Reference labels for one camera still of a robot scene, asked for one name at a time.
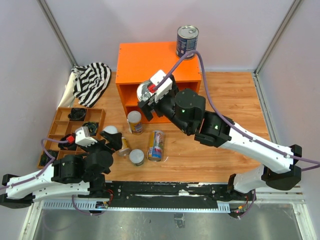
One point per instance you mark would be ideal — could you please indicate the lying orange fruit can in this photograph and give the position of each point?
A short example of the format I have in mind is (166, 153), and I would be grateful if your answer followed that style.
(125, 149)

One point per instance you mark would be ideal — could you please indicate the dark blue tin can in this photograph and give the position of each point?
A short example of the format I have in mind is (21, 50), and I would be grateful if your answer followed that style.
(187, 38)

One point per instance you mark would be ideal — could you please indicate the black white striped cloth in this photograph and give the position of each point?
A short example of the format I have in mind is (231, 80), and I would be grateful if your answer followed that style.
(91, 81)

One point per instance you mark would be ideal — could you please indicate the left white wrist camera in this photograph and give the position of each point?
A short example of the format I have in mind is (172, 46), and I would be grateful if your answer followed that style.
(83, 138)

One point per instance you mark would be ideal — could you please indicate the yellow can with white lid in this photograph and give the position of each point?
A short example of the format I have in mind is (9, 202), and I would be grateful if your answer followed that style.
(134, 119)

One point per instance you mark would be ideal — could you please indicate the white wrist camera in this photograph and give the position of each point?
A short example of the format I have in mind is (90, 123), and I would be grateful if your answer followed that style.
(83, 138)
(163, 89)

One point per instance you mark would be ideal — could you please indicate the blue yellow tin can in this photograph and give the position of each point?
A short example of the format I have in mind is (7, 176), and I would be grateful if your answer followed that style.
(143, 93)

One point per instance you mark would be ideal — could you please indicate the small green can white lid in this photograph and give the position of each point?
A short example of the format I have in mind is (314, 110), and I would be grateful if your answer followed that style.
(136, 157)

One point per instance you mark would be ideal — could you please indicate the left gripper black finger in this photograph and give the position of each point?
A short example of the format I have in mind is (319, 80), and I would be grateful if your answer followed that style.
(114, 140)
(102, 145)

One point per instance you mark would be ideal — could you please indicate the wooden compartment tray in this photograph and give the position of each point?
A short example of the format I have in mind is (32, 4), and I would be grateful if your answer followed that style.
(64, 125)

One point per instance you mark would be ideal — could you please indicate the tall blue colourful can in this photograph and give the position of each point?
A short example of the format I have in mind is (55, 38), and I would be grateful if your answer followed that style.
(156, 146)

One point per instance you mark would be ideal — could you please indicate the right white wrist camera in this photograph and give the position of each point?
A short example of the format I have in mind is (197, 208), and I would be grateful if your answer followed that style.
(163, 89)

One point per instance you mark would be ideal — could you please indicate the orange wooden shelf cabinet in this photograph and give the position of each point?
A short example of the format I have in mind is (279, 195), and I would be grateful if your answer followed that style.
(139, 61)

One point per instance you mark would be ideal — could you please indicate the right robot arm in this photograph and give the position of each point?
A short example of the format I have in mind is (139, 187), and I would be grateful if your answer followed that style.
(277, 168)

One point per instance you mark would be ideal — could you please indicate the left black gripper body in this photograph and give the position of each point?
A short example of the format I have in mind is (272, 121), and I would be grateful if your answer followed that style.
(104, 141)

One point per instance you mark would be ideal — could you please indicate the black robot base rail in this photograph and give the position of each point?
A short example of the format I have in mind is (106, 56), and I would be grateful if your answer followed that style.
(166, 195)

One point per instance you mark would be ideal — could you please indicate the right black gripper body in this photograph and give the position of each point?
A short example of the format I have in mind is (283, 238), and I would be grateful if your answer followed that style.
(149, 108)

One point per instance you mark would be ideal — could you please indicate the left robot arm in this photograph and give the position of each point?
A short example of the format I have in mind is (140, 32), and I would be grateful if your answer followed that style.
(80, 175)

